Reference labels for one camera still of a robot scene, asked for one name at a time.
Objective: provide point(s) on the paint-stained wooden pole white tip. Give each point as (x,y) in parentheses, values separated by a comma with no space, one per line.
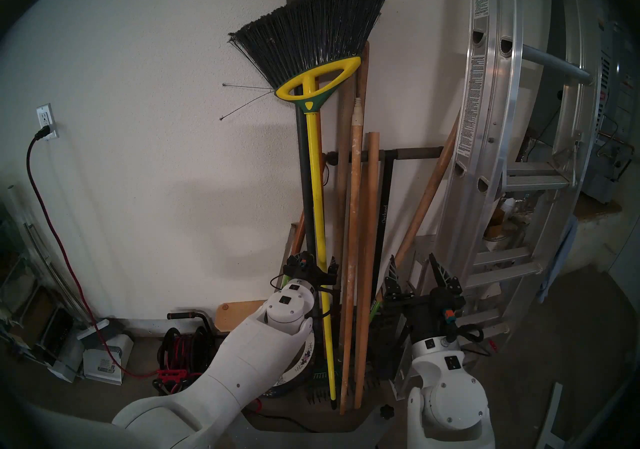
(354,213)

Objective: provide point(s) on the white strip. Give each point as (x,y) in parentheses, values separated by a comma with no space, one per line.
(550,413)

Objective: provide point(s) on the white plastic bottle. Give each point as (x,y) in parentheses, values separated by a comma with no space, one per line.
(507,205)

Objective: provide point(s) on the plain flat-topped wooden stick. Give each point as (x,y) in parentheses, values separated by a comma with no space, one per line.
(369,213)

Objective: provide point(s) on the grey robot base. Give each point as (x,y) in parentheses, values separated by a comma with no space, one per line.
(300,440)

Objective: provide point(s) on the aluminium step ladder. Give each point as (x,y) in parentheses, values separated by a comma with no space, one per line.
(500,258)

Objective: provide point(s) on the cluttered storage shelf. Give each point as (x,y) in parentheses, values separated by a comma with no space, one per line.
(30,313)

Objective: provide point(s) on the aluminium extension ladder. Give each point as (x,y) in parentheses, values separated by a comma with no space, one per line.
(487,103)

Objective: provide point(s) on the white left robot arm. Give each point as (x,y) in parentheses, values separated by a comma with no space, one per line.
(240,368)

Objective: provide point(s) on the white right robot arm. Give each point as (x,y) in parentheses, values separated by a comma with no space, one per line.
(447,393)

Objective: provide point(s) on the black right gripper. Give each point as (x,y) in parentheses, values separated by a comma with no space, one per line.
(432,315)

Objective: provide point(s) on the floral white ceramic pot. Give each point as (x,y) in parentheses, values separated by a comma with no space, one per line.
(306,358)

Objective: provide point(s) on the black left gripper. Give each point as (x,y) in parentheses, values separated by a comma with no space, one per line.
(312,275)

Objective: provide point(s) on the white box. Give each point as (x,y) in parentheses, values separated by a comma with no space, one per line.
(107,358)

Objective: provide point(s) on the white wall outlet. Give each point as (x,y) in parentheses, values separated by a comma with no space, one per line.
(45,114)

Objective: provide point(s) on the light wooden board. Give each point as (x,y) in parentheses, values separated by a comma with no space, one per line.
(240,315)

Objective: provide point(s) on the grey pole with black grip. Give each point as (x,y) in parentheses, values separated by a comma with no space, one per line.
(303,163)

